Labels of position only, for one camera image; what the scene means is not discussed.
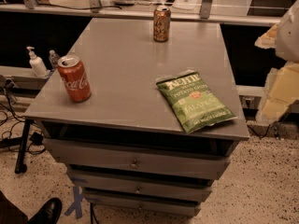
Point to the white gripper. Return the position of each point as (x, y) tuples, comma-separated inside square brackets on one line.
[(289, 36)]

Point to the green jalapeno chip bag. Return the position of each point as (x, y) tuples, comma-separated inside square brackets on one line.
[(193, 102)]

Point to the orange patterned soda can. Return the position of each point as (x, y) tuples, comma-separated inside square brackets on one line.
[(161, 23)]

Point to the red Coca-Cola can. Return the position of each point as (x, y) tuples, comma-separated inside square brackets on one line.
[(74, 77)]

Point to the top grey drawer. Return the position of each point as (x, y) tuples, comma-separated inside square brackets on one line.
[(142, 160)]

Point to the grey drawer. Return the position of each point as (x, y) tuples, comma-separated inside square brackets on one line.
[(142, 160), (144, 203), (120, 184)]

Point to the middle grey drawer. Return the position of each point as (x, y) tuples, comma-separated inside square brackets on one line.
[(120, 184)]

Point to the bottom grey drawer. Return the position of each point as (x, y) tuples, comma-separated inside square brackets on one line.
[(144, 203)]

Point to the clear plastic water bottle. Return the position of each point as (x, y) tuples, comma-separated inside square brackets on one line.
[(54, 58)]

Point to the white pump soap bottle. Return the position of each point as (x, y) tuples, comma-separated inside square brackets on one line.
[(36, 63)]

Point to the black leather shoe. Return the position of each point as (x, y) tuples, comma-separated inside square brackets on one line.
[(49, 213)]

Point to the black table leg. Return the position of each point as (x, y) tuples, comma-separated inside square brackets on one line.
[(20, 165)]

